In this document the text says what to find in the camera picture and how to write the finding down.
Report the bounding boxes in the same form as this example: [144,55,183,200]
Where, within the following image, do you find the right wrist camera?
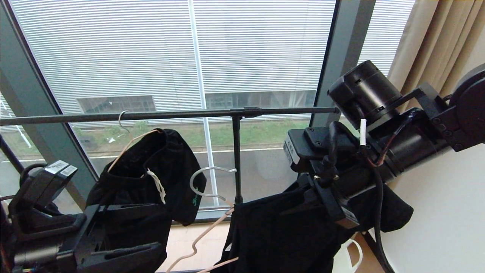
[283,127,360,179]

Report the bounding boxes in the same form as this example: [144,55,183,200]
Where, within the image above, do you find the beige curtain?
[386,0,485,110]

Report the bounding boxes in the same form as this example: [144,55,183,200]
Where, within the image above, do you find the black clothes rack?
[0,107,341,207]

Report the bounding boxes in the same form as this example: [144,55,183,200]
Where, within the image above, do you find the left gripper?
[15,204,167,273]

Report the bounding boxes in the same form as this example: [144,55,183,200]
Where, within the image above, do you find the white laundry basket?
[333,237,363,273]

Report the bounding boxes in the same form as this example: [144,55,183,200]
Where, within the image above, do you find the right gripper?
[299,167,385,230]

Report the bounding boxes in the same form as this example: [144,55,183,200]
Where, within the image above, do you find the window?
[0,0,417,222]

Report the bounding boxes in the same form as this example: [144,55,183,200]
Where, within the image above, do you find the pink clothes hanger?
[166,166,240,273]
[107,110,161,173]

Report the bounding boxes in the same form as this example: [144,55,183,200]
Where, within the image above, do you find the black garment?
[212,178,414,273]
[86,128,207,273]

